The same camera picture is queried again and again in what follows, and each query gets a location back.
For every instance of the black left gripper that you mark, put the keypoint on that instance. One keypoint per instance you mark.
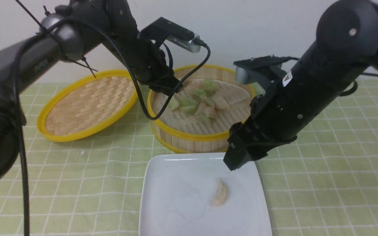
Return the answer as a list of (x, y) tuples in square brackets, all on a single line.
[(147, 62)]

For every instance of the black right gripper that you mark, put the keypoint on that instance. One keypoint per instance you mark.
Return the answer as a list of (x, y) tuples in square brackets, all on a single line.
[(254, 137)]

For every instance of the pale green dumpling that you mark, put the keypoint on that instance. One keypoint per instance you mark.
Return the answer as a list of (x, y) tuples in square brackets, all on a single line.
[(173, 104)]

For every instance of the white crescent dumpling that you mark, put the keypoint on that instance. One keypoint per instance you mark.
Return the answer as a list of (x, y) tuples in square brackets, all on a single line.
[(221, 194)]

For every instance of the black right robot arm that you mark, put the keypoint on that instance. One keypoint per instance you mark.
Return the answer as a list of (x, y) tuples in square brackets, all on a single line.
[(346, 45)]

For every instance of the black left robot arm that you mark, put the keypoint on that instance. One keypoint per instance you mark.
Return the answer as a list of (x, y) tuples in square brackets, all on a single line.
[(107, 22)]

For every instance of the white square plate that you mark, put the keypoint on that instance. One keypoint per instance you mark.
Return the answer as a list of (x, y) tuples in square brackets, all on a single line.
[(178, 190)]

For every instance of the green dumpling centre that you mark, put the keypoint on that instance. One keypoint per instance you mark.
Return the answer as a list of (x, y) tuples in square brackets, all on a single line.
[(188, 105)]

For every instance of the green dumpling at back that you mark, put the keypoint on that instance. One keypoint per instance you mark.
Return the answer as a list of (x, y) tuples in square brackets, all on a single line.
[(209, 86)]

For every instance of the bamboo steamer basket yellow rim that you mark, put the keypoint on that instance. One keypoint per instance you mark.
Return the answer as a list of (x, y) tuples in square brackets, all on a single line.
[(181, 142)]

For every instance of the pink dumpling front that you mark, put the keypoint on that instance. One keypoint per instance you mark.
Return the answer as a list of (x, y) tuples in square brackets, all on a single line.
[(210, 112)]

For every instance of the white dumpling centre right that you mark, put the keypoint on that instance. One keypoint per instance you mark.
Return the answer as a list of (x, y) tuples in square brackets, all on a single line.
[(220, 102)]

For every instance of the woven bamboo steamer lid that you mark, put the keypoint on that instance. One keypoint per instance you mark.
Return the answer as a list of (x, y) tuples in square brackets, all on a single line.
[(87, 106)]

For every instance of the green checkered tablecloth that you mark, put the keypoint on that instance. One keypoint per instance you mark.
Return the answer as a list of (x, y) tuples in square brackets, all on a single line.
[(323, 184)]

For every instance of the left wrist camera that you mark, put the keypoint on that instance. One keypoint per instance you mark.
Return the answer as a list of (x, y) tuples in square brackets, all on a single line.
[(162, 30)]

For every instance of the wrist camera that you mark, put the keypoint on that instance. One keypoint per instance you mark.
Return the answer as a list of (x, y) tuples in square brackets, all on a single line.
[(162, 30), (262, 70)]

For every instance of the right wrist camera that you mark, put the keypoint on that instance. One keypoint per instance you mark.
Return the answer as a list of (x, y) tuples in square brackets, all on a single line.
[(262, 70)]

